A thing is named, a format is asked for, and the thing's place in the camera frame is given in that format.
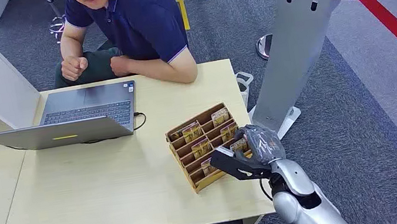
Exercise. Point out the person's left hand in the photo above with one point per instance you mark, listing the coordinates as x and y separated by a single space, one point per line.
121 65

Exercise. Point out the person's right forearm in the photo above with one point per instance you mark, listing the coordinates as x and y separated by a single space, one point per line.
70 43

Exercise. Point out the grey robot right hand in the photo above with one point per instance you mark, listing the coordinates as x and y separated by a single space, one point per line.
262 145

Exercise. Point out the yellow floor tape strip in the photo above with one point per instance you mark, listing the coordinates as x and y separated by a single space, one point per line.
183 14

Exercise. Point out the person's left forearm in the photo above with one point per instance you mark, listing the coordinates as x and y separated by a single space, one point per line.
161 71

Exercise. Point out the person's right hand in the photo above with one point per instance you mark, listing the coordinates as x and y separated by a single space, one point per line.
74 68

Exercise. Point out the dark printed card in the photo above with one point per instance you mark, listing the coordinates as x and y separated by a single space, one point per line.
176 133

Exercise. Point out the grey kiosk stand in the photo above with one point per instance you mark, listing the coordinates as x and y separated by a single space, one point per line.
292 53

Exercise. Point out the person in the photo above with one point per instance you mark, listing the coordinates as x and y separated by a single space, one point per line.
137 18

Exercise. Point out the gold printed card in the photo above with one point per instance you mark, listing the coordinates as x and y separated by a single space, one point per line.
201 148
207 167
229 132
239 145
220 117
191 132

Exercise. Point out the chrome stanchion base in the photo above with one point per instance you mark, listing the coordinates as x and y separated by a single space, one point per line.
264 47

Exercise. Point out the chrome stool base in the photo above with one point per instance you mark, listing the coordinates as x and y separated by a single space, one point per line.
57 26

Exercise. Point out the wooden tiered card holder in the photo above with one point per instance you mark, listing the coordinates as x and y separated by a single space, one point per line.
209 182

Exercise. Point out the grey open laptop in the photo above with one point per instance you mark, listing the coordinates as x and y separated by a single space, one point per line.
68 133

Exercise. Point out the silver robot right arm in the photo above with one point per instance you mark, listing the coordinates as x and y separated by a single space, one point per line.
303 209

